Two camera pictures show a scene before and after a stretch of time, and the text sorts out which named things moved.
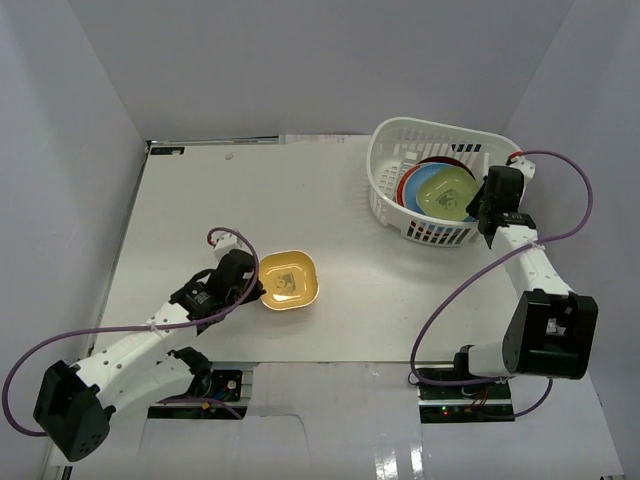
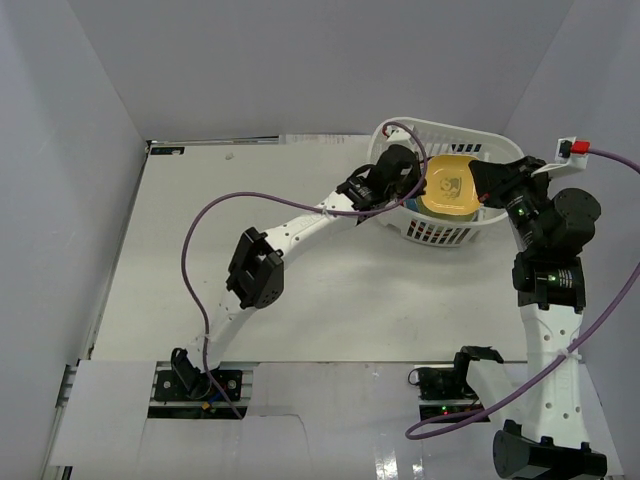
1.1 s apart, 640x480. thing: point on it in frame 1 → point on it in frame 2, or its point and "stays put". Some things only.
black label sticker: [167, 150] stays put
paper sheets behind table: [324, 138] stays put
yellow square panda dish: [289, 279] → [450, 187]
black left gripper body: [248, 288] → [407, 167]
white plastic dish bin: [422, 174] stays put
